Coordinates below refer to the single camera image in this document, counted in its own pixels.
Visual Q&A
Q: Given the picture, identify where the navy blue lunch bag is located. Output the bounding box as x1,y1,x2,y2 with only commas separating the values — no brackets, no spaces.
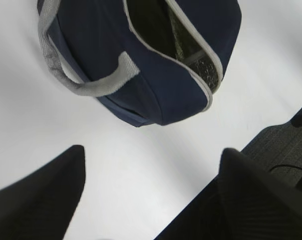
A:
37,0,241,127

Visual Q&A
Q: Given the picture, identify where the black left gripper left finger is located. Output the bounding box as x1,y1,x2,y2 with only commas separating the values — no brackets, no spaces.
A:
0,145,86,240

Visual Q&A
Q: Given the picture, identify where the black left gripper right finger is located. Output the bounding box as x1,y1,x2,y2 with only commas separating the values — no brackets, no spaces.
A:
158,148,302,240

